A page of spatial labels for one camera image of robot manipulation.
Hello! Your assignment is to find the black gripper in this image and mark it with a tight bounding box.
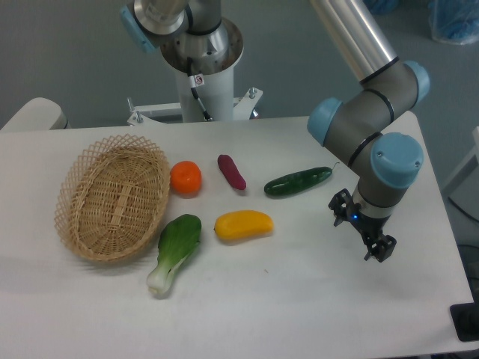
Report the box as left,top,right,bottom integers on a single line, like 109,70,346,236
328,188,396,263

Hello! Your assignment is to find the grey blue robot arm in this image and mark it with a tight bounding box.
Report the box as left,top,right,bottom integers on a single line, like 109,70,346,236
120,1,430,261

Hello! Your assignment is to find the green cucumber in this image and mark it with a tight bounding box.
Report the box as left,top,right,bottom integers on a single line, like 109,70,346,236
263,162,339,198

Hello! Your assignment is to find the yellow mango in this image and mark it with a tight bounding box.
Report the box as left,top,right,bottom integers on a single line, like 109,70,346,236
214,210,275,241

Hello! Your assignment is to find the black device at edge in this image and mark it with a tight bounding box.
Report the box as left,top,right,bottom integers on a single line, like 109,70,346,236
450,303,478,343

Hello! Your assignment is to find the purple sweet potato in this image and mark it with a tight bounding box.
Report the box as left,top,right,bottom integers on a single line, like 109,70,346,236
217,154,247,191

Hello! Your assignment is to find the green bok choy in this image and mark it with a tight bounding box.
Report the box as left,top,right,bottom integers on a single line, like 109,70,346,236
146,214,202,296

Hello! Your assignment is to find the orange tangerine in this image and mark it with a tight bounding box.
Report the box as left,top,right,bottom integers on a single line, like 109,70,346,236
170,161,202,194

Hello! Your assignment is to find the blue plastic bag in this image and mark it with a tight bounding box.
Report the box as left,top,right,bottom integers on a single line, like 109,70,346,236
427,0,478,46

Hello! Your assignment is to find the woven wicker basket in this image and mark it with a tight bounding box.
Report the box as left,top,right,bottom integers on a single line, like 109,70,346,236
55,134,170,263

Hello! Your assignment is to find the white chair back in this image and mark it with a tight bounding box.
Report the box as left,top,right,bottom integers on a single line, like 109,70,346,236
1,97,71,133

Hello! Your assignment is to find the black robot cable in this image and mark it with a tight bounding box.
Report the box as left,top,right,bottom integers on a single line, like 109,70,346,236
186,56,213,122

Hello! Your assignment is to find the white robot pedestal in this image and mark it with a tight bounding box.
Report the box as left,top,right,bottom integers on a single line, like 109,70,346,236
128,18,263,125

